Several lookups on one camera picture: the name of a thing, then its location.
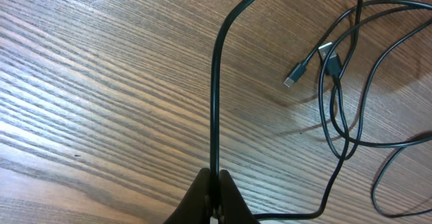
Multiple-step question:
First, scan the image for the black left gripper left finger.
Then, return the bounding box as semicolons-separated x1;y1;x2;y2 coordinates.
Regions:
163;168;212;224

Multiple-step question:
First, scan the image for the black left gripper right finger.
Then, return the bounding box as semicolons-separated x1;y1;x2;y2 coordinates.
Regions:
219;170;259;224

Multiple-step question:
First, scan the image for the black USB cable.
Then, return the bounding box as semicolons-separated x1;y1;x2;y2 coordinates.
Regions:
209;0;367;224
282;0;432;219

